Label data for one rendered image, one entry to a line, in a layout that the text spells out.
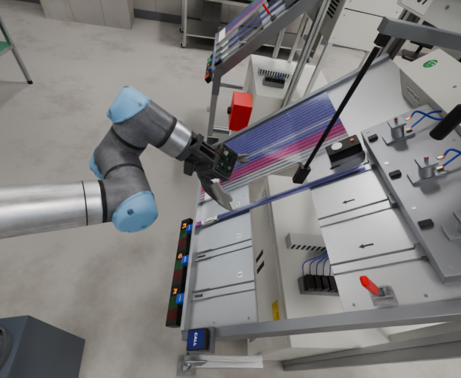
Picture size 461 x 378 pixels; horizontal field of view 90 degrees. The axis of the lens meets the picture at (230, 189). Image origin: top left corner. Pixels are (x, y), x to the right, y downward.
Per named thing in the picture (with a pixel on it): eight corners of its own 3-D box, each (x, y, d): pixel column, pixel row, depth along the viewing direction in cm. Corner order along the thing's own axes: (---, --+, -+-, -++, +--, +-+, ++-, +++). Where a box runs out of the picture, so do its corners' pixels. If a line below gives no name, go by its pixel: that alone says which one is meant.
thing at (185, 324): (198, 334, 62) (179, 330, 57) (211, 161, 104) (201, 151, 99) (202, 334, 61) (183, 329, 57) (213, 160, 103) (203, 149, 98)
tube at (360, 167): (199, 227, 76) (196, 226, 76) (199, 223, 77) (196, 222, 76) (365, 169, 55) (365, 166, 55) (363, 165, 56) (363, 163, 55)
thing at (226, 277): (195, 332, 59) (187, 330, 57) (210, 156, 101) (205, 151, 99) (261, 325, 52) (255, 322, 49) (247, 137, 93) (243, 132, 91)
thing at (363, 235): (349, 318, 45) (344, 313, 42) (292, 121, 87) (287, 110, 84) (606, 291, 32) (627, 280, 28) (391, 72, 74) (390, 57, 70)
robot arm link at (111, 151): (91, 192, 44) (120, 151, 41) (83, 154, 50) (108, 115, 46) (128, 199, 51) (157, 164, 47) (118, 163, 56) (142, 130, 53)
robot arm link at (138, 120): (107, 109, 47) (129, 76, 44) (154, 140, 53) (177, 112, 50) (98, 126, 41) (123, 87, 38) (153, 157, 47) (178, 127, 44)
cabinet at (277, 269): (244, 361, 115) (290, 347, 68) (240, 234, 160) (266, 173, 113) (363, 362, 124) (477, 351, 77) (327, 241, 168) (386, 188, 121)
